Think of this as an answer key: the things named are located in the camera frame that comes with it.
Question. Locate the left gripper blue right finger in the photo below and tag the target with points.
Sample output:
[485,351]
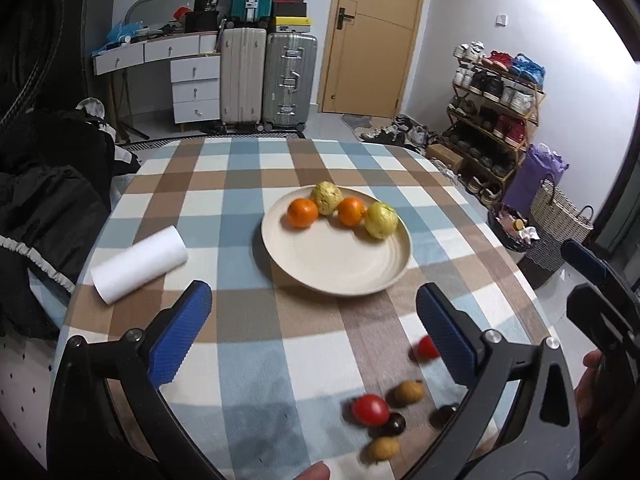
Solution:
[456,336]

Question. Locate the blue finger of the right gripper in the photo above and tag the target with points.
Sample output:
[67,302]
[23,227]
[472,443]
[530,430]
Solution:
[585,262]

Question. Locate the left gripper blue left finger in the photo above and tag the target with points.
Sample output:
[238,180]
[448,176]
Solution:
[173,331]

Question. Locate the red tomato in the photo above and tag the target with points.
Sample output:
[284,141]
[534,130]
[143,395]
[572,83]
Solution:
[426,350]
[370,410]

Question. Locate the brown kiwi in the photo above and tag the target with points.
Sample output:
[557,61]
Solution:
[382,449]
[409,392]

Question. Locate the dark plum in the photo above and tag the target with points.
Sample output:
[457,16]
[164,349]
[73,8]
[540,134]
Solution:
[440,417]
[394,426]

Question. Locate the person's right hand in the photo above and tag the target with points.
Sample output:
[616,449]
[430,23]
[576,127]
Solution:
[585,392]

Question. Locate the person's left hand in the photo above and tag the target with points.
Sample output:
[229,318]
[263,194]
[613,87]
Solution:
[317,471]

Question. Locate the woven basket bag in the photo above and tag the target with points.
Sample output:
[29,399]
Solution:
[557,216]

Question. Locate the white paper towel roll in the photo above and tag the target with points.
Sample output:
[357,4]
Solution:
[139,264]

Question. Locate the purple bag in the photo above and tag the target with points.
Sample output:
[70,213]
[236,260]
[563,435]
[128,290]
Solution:
[540,163]

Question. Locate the plaid tablecloth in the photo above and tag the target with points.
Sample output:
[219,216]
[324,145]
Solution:
[266,389]

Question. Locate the yellow pear right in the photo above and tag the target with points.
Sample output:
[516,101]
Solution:
[380,220]

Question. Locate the yellow pear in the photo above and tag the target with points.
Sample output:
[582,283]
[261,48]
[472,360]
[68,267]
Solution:
[380,220]
[327,196]

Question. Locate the beige round plate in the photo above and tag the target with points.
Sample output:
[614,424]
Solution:
[331,258]

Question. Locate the orange right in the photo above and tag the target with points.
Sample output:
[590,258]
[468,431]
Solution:
[351,211]

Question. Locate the orange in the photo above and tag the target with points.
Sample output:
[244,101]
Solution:
[351,211]
[302,213]

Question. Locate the wooden shoe rack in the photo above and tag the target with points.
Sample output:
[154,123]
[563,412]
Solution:
[493,114]

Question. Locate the cardboard box on floor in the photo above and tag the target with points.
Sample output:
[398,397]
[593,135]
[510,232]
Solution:
[449,158]

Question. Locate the orange left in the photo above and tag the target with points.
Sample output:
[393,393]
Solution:
[302,213]

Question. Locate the yellow pear rear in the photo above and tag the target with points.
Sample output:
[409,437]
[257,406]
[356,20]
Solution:
[327,196]

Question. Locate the black clothes pile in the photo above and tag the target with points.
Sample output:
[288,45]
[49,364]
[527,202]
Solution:
[61,176]

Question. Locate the silver suitcase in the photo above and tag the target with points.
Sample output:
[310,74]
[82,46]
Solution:
[289,76]

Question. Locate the white drawer desk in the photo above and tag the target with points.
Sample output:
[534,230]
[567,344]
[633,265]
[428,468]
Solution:
[178,74]

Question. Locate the beige suitcase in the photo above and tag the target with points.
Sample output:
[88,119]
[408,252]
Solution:
[243,52]

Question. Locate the wooden door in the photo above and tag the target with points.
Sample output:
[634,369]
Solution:
[368,53]

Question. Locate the stacked shoe boxes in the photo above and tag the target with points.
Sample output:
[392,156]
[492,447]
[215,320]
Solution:
[290,16]

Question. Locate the dark grey refrigerator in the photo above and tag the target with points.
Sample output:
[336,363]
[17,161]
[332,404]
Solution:
[96,23]

